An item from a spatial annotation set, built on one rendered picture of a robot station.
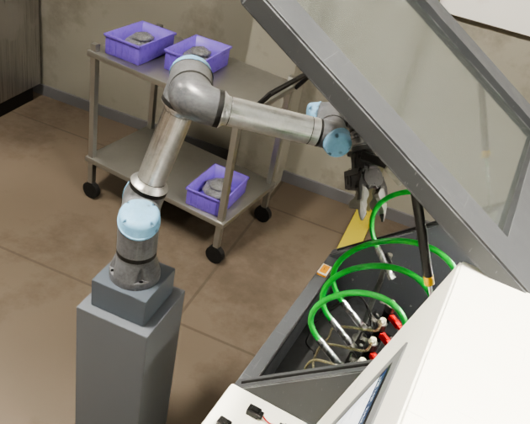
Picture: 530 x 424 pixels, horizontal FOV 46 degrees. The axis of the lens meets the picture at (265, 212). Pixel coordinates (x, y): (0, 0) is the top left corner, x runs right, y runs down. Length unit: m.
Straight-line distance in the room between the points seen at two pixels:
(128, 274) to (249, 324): 1.36
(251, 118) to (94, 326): 0.80
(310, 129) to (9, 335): 1.83
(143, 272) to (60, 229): 1.77
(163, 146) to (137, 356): 0.63
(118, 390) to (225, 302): 1.21
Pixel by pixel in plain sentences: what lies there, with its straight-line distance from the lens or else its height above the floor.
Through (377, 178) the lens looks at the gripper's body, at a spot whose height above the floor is 1.32.
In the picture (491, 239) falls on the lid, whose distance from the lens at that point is 1.10.
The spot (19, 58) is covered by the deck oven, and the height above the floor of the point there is 0.38.
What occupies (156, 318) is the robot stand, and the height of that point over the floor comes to 0.80.
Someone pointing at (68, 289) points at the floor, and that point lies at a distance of 3.17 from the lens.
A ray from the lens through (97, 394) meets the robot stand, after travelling 2.17.
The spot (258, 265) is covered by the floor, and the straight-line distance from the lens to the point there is 3.43.
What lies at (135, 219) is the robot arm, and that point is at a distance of 1.73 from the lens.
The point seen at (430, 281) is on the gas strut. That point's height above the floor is 1.46.
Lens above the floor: 2.15
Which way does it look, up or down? 34 degrees down
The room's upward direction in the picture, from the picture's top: 12 degrees clockwise
